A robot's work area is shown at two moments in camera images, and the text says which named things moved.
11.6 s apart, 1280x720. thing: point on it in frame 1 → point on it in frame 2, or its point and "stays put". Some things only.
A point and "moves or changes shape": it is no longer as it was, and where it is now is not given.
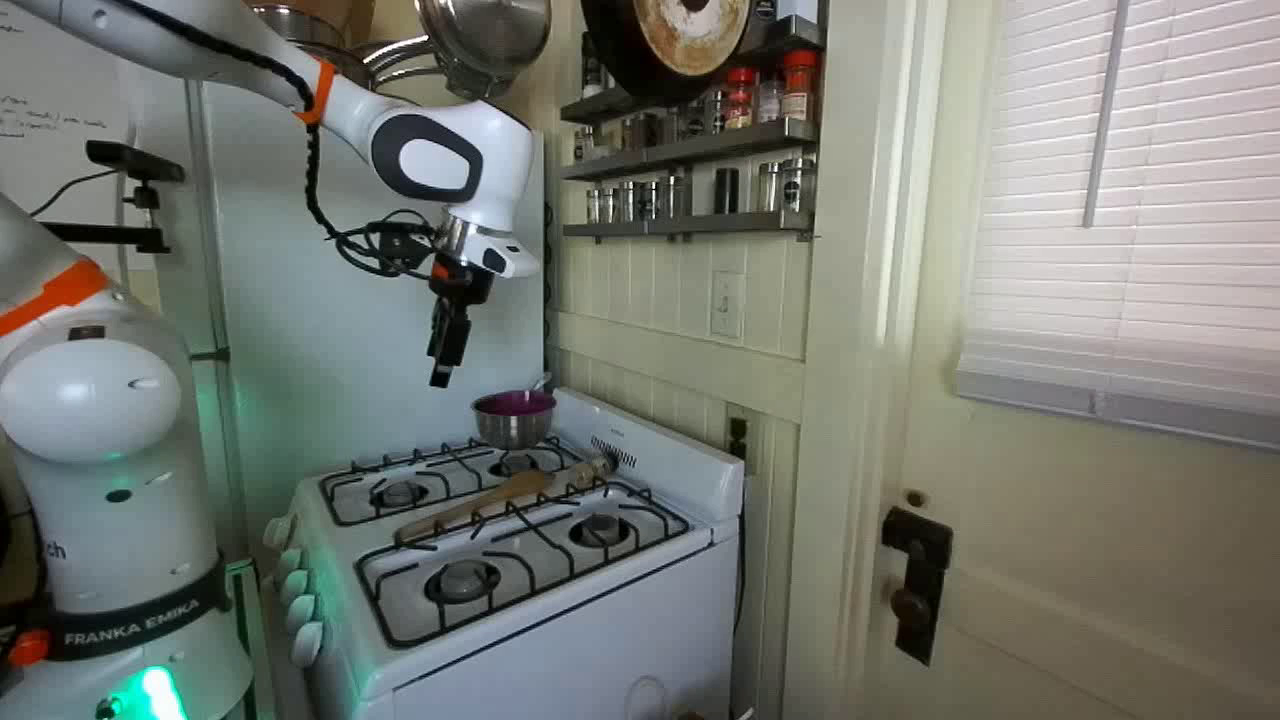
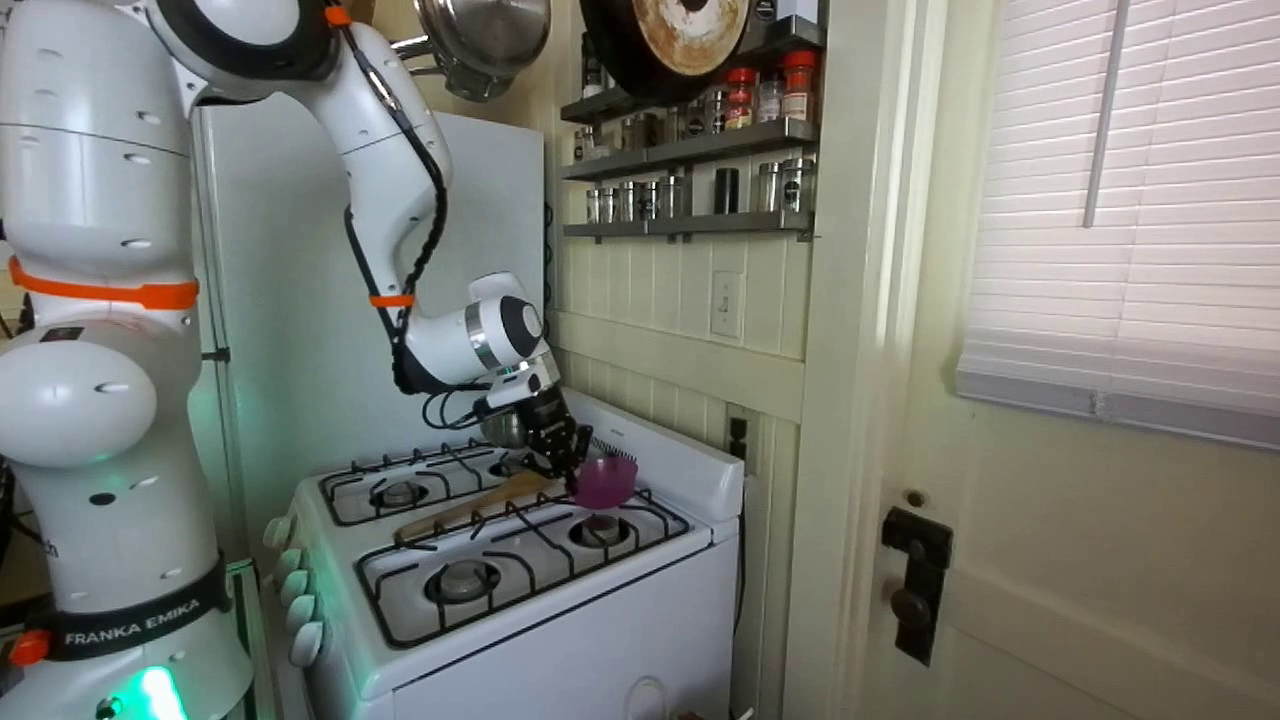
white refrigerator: (310, 359) stays put
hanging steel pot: (475, 46) stays put
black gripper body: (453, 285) → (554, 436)
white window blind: (1131, 227) stays put
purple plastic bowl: (514, 401) moves or changes shape
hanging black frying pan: (670, 46) stays put
